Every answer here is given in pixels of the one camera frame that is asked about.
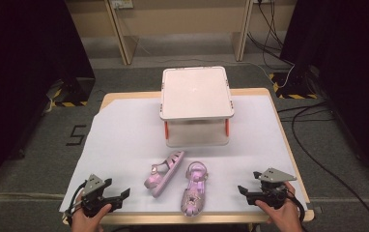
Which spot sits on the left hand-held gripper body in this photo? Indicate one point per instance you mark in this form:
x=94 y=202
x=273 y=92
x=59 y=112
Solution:
x=94 y=196

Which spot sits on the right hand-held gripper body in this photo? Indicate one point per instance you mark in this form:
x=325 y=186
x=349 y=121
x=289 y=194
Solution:
x=271 y=193

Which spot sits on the person's left hand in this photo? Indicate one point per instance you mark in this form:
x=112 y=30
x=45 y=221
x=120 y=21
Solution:
x=86 y=224

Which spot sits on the person's right hand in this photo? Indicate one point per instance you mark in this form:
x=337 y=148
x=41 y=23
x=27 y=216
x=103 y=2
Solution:
x=285 y=219

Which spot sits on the pink sandal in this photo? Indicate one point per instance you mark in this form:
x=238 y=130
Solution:
x=193 y=193
x=160 y=180

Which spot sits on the white table sheet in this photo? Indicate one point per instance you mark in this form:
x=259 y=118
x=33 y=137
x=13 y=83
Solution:
x=124 y=138

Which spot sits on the yellow-black striped stand base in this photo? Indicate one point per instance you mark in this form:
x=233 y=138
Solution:
x=293 y=88
x=71 y=93

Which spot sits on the white lidded storage box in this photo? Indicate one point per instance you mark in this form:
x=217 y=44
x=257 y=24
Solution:
x=195 y=93

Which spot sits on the black curtain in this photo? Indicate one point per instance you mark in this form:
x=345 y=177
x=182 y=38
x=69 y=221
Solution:
x=21 y=80
x=350 y=64

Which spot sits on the beige wooden desk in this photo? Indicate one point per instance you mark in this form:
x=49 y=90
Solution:
x=179 y=19

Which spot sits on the white power socket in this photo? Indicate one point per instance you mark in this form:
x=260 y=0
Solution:
x=122 y=4

